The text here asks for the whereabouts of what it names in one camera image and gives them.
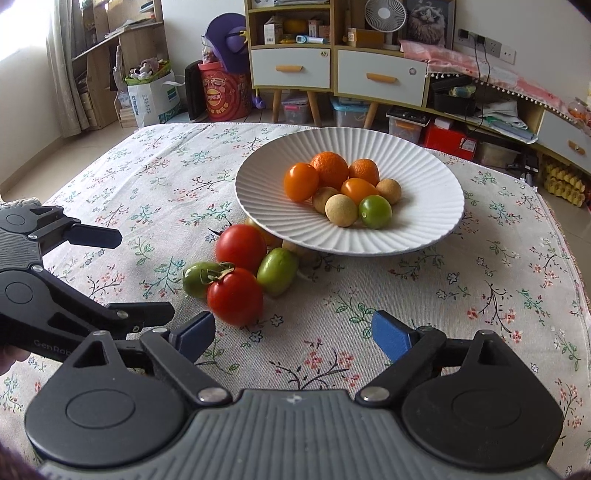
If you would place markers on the small white desk fan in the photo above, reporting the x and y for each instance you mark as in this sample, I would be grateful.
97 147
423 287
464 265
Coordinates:
387 17

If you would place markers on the small orange mandarin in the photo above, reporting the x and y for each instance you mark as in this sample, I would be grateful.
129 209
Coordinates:
365 169

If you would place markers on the framed cat picture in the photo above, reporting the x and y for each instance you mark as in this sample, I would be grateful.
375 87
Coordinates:
431 22

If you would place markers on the white ribbed plate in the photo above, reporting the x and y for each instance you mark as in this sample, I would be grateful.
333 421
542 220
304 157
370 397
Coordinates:
431 206

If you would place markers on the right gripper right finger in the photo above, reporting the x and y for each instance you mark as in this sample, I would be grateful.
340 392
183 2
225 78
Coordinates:
472 402

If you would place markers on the red tomato without stem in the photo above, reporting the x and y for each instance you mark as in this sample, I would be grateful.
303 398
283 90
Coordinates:
241 245

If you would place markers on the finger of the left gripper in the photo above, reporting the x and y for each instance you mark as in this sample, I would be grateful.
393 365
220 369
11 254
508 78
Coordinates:
49 227
47 317

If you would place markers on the wooden bookshelf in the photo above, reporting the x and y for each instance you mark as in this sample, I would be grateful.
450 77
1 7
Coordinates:
119 35

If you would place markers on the yellow green tomato under plate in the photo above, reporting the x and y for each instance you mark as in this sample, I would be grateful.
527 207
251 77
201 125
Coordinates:
270 240

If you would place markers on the white paper bag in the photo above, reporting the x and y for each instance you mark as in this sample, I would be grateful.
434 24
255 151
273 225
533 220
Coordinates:
155 102

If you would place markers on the red box under cabinet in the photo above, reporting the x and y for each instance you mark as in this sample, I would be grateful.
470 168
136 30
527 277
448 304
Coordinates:
450 141

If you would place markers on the pink patterned cloth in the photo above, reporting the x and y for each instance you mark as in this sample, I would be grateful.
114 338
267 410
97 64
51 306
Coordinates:
441 60

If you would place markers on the oblong green tomato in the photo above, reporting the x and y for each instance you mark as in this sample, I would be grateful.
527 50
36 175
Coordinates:
277 271

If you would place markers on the round green tomato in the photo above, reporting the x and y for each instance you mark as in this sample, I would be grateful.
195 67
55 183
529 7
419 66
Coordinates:
375 211

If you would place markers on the clear storage bin blue lid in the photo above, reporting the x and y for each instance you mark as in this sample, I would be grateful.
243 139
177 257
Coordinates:
349 112

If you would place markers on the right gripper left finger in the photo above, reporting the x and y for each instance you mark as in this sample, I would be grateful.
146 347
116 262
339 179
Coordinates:
114 403

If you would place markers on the wooden cabinet with drawers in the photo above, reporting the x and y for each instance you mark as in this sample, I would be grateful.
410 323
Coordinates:
381 77

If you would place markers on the orange cherry tomato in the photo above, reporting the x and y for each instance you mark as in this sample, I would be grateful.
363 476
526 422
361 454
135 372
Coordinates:
358 189

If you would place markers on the purple plush toy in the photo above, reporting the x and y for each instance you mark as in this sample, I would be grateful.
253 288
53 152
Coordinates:
227 35

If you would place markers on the red bucket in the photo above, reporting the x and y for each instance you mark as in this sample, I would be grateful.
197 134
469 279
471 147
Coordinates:
227 96

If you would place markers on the brown longan front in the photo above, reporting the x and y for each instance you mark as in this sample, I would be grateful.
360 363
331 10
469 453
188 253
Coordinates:
390 189

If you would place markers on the yellow egg cartons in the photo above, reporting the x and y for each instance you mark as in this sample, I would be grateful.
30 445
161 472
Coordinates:
567 183

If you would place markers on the brown longan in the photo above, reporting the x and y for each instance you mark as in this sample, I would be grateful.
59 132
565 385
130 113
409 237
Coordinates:
390 189
321 197
306 256
341 210

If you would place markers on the floral tablecloth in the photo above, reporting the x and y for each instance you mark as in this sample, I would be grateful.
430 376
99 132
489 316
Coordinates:
294 374

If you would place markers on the red tomato with stem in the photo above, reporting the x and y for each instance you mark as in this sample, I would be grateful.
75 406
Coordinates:
235 297

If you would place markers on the brown longan under plate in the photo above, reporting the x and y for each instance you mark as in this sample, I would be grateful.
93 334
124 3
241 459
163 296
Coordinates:
306 256

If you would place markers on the large orange mandarin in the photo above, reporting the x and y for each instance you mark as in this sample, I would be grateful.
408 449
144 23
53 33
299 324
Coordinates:
333 170

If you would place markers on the small green tomato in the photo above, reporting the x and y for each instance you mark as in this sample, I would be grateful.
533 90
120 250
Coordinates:
197 277

